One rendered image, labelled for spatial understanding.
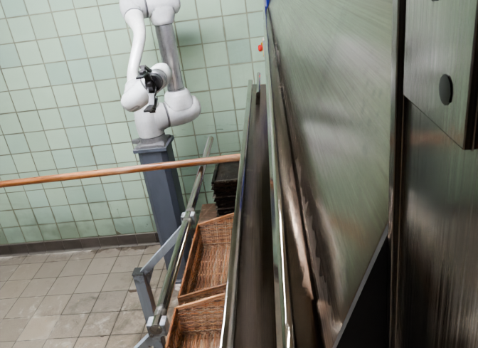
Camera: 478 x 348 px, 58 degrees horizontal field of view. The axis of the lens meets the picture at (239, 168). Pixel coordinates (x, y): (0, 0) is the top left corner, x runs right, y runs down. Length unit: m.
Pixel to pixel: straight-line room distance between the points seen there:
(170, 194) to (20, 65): 1.36
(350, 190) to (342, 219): 0.02
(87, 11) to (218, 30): 0.83
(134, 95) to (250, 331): 1.58
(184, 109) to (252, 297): 1.95
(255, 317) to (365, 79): 0.51
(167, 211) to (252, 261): 1.99
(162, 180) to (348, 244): 2.48
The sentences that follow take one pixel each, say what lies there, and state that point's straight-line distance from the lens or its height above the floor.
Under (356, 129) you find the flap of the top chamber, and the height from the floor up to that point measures 1.81.
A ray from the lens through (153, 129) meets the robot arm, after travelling 2.57.
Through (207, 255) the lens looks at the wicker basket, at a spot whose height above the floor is 0.59.
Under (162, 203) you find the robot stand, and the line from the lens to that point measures 2.75.
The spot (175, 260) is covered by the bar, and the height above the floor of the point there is 1.17.
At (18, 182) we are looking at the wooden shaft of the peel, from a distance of 2.06.
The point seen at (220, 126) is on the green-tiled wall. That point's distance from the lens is 3.03.
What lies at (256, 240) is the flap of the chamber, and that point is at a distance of 0.86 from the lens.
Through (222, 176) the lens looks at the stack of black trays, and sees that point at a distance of 2.32.
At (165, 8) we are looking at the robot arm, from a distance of 2.50.
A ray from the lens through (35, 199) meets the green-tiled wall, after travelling 3.70.
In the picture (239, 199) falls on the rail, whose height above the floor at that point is 1.43.
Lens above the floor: 1.89
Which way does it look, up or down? 25 degrees down
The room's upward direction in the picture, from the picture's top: 8 degrees counter-clockwise
